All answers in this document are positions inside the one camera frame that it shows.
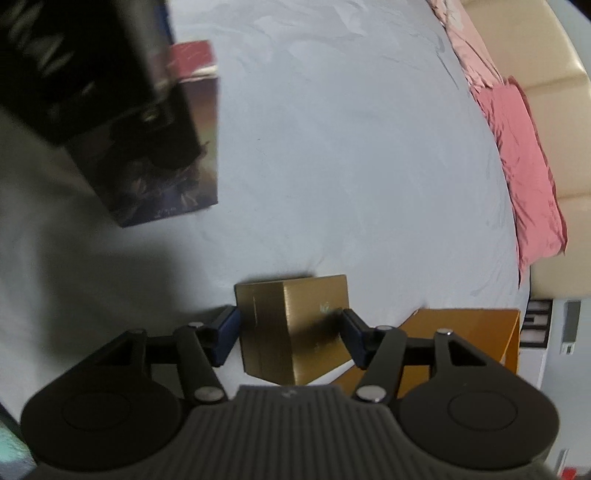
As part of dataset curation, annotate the gold cube box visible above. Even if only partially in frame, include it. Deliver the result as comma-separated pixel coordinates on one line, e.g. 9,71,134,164
235,274,351,385

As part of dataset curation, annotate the purple patterned card box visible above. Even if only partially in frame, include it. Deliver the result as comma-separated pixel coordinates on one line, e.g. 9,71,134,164
79,40,218,228

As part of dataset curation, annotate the orange cardboard box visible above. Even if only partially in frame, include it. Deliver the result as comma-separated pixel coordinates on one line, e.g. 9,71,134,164
332,309,521,398

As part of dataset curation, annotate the white right nightstand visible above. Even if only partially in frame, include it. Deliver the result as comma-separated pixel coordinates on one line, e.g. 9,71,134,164
520,299,553,349

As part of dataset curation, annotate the dark pink pillow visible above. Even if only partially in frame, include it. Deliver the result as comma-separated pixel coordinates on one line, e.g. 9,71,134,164
474,77,568,282

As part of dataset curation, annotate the grey bed sheet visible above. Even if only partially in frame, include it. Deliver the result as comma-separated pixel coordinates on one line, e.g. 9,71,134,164
1,1,529,416

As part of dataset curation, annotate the teal striped fleece blanket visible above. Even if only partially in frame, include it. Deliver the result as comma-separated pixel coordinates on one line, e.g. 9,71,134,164
0,405,36,479

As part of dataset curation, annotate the light pink pillow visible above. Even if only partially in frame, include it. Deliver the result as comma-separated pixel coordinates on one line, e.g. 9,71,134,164
428,0,504,91

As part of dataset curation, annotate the beige padded headboard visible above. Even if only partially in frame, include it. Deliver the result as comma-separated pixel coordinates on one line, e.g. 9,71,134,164
464,1,590,299

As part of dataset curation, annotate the wall control panel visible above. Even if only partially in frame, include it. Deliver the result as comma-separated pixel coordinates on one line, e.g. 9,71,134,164
560,300,581,355

